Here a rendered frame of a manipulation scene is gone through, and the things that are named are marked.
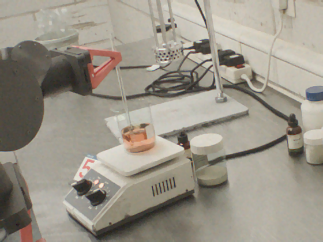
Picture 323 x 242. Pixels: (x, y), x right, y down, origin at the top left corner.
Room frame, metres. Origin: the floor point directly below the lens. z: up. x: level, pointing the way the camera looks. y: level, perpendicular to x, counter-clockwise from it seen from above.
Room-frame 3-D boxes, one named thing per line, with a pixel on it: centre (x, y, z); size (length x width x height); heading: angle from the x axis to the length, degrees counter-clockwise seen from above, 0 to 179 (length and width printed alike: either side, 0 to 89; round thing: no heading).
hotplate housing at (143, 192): (1.06, 0.13, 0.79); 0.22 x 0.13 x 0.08; 120
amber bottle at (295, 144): (1.16, -0.18, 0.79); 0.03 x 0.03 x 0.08
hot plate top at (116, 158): (1.07, 0.11, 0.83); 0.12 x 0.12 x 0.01; 30
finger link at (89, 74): (1.06, 0.15, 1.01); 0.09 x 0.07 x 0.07; 124
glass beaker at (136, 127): (1.08, 0.11, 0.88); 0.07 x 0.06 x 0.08; 92
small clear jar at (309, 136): (1.10, -0.21, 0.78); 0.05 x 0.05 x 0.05
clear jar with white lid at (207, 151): (1.09, -0.01, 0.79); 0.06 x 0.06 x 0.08
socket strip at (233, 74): (1.83, -0.07, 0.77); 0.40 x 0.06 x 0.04; 17
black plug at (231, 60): (1.69, -0.11, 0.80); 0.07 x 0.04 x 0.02; 107
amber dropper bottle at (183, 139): (1.18, 0.03, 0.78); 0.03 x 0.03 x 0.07
